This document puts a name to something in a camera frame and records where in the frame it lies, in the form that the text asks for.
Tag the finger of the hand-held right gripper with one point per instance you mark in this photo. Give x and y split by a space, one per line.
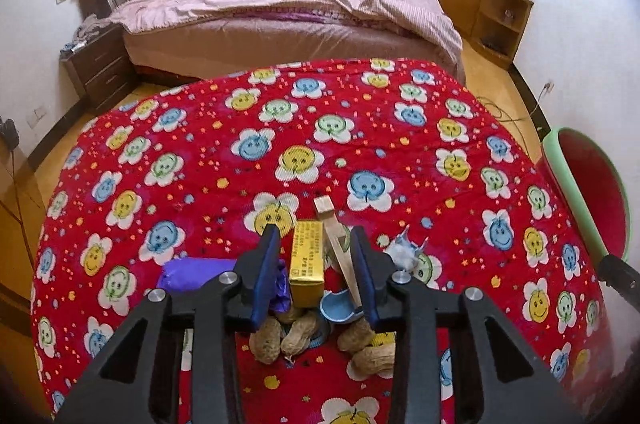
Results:
265 276
368 281
620 278

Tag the small yellow box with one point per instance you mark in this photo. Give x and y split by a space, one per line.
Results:
306 264

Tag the red bucket with green rim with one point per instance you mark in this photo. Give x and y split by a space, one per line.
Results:
595 184

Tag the peanut in shell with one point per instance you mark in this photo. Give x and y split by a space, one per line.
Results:
372 361
291 314
266 343
300 334
356 335

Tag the wooden clip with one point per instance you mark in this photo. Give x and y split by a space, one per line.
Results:
336 244

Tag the purple plastic bag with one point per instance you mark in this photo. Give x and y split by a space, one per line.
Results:
200 274

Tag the red flower print blanket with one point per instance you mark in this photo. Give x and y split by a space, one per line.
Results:
210 184

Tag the wooden bed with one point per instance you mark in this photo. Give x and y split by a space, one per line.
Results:
250 46

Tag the wooden wardrobe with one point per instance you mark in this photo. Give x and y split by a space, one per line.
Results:
20 264

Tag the wooden nightstand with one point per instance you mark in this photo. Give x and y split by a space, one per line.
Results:
102 66

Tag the wooden corner shelf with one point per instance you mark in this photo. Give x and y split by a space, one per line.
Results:
502 21

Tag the black power adapter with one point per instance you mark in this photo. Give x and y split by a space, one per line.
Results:
7 132

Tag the pink cloth pile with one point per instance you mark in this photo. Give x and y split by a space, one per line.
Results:
85 31

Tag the wall outlet with plug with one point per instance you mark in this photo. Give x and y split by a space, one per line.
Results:
549 86

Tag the white wall socket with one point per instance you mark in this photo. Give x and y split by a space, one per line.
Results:
37 111

